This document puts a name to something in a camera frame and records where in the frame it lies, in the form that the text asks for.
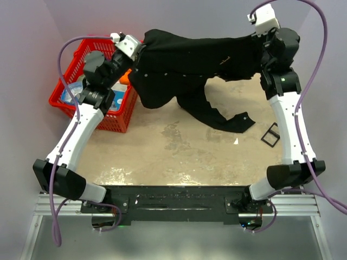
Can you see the black button shirt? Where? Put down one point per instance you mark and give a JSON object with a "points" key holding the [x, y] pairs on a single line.
{"points": [[171, 66]]}

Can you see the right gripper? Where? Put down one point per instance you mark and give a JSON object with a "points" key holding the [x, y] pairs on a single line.
{"points": [[259, 39]]}

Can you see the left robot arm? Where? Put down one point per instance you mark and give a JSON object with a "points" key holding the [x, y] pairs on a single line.
{"points": [[57, 173]]}

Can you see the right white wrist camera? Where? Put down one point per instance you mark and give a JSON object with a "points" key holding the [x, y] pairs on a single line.
{"points": [[264, 20]]}

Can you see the aluminium rail frame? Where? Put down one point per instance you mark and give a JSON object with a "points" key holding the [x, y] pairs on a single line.
{"points": [[299, 204]]}

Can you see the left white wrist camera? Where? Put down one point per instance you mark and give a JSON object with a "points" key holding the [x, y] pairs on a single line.
{"points": [[128, 44]]}

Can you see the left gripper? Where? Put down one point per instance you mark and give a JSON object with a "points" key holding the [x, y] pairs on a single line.
{"points": [[133, 64]]}

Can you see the blue white box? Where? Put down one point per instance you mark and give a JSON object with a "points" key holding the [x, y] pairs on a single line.
{"points": [[119, 93]]}

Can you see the blue white plastic bag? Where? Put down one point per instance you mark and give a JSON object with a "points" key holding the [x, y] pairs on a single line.
{"points": [[75, 89]]}

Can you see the red plastic basket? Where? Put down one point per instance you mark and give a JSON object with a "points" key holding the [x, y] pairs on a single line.
{"points": [[97, 91]]}

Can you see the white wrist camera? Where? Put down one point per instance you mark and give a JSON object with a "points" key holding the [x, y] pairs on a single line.
{"points": [[128, 44], [264, 20]]}

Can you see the orange fruit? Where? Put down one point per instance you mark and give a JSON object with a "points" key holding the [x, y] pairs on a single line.
{"points": [[124, 80]]}

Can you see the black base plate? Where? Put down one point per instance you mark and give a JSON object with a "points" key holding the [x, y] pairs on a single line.
{"points": [[178, 204]]}

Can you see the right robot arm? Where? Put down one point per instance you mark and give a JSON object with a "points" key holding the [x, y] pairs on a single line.
{"points": [[283, 90]]}

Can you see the black square frame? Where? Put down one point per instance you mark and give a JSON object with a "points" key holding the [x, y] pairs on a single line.
{"points": [[271, 136]]}

